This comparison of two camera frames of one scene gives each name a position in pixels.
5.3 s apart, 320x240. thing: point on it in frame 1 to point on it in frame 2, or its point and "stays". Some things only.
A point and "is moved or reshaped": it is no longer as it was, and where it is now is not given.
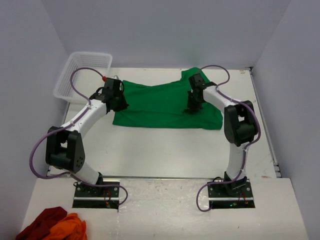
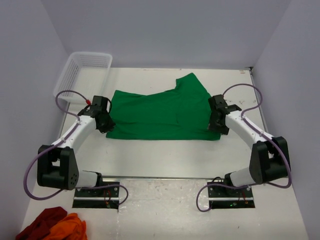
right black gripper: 191,108 to 212,126
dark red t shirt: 39,228 stays
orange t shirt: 70,228 stays
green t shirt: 153,103 is moved or reshaped
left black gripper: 124,105 to 110,126
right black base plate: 219,198 stays
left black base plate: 86,196 stays
